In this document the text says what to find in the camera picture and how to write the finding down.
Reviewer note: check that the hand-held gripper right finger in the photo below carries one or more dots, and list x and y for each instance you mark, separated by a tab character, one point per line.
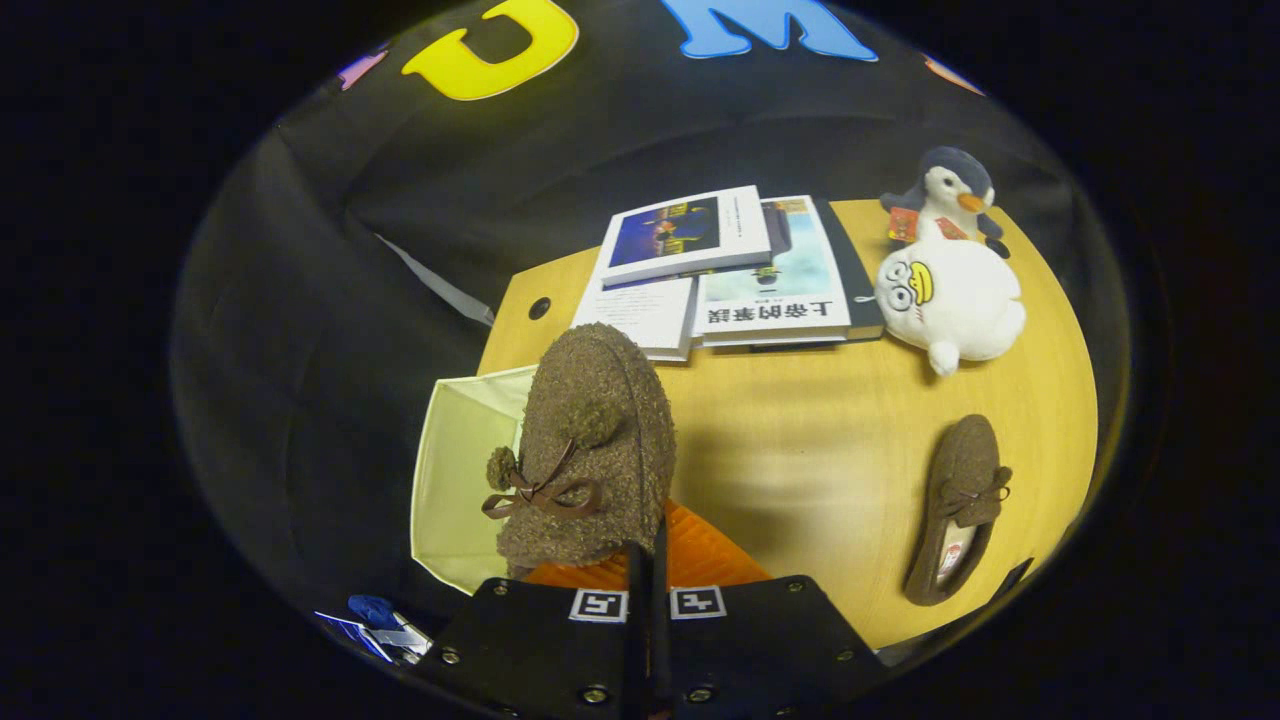
760	650

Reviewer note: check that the grey penguin plush toy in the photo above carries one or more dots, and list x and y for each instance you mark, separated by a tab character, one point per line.
950	190

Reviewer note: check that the blue and white packet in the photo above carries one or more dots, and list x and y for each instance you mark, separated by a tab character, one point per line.
378	620

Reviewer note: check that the pale green fabric storage box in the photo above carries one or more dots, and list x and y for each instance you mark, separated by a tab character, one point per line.
460	480

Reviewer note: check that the book with pale sky cover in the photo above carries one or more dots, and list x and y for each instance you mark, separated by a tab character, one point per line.
790	280

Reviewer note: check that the brown fuzzy shoe with bow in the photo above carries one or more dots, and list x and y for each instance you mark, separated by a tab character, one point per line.
600	400
965	460

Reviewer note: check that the white duck plush toy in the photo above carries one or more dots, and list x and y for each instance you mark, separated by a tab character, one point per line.
965	300

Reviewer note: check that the book with dark blue cover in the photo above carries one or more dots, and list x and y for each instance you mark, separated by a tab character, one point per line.
680	235

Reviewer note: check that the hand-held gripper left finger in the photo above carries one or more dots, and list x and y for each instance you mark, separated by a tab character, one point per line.
540	650

